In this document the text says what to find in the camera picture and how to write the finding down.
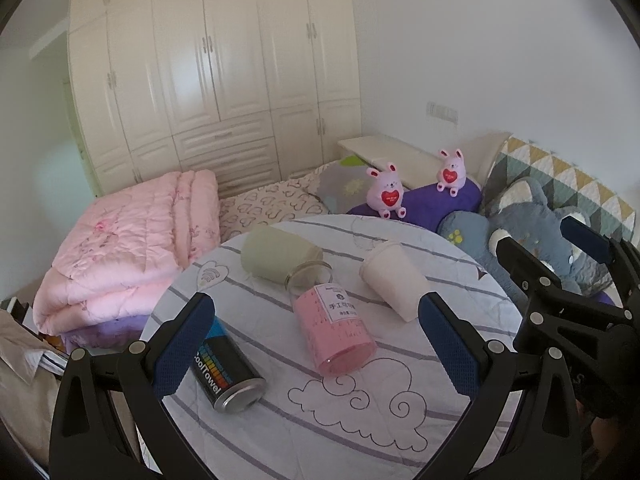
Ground grey-blue bear plush pillow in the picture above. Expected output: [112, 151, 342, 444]
[437, 177, 612, 306]

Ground wall switch panel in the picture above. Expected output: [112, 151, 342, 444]
[426, 101, 459, 125]

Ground black blue CoolTowel can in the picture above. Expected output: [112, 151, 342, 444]
[192, 318, 267, 414]

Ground left pink bunny plush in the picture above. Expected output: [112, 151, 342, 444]
[367, 162, 407, 219]

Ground sage green cup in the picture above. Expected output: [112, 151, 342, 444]
[241, 226, 323, 285]

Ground cream built-in wardrobe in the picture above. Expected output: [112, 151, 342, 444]
[68, 0, 361, 196]

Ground purple pillow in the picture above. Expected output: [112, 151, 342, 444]
[346, 176, 484, 217]

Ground folded pink quilt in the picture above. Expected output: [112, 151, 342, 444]
[34, 170, 220, 336]

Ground grey flower cushion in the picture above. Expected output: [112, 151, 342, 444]
[314, 155, 373, 214]

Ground heart pattern bed sheet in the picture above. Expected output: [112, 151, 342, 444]
[219, 164, 331, 243]

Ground clear jar with pink contents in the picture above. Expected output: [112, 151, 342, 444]
[284, 261, 378, 377]

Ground white bedside cabinet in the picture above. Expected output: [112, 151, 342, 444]
[336, 132, 484, 191]

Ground pink bunny plush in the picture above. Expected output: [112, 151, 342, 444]
[436, 148, 466, 197]
[367, 162, 407, 219]

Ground right pink bunny plush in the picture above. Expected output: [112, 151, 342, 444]
[436, 148, 466, 197]

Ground triangle pattern quilted pillow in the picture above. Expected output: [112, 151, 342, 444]
[480, 136, 638, 242]

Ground white paper cup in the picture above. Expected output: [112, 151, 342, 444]
[359, 240, 431, 323]

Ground pile of clothes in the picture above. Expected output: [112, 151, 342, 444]
[1, 310, 64, 464]

